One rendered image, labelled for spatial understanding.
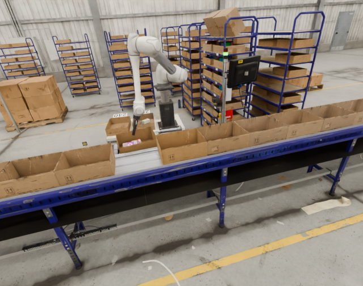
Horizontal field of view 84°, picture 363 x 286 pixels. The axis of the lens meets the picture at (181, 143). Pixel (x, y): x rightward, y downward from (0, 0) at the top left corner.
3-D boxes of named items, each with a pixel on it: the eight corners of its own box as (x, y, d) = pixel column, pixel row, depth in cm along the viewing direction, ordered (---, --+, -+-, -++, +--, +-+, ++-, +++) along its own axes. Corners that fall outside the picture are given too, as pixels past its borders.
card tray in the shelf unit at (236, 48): (212, 52, 303) (212, 45, 298) (231, 50, 309) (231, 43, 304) (224, 54, 269) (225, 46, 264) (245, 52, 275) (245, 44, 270)
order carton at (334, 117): (326, 118, 230) (330, 103, 222) (351, 128, 205) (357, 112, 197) (297, 123, 222) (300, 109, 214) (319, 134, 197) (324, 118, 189)
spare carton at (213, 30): (202, 18, 320) (211, 12, 319) (210, 36, 336) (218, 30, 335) (212, 16, 287) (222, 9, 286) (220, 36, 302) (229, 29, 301)
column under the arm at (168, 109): (157, 122, 285) (154, 99, 268) (175, 120, 288) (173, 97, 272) (159, 129, 262) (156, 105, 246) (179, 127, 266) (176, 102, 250)
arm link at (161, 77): (161, 79, 256) (159, 61, 244) (174, 80, 249) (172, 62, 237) (154, 83, 244) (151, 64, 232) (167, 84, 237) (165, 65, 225)
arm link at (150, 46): (174, 71, 245) (191, 72, 236) (171, 84, 245) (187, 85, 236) (137, 31, 175) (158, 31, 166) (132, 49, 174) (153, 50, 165)
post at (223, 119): (225, 127, 274) (229, 58, 230) (227, 129, 269) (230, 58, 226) (217, 129, 271) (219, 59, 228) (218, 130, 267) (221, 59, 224)
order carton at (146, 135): (152, 138, 236) (150, 126, 227) (159, 152, 213) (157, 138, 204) (118, 147, 225) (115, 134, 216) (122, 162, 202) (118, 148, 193)
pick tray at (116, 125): (131, 122, 291) (130, 116, 286) (129, 134, 258) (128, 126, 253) (111, 124, 288) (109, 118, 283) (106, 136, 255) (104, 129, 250)
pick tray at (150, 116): (154, 118, 296) (153, 112, 291) (155, 129, 263) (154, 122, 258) (134, 121, 293) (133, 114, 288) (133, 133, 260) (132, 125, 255)
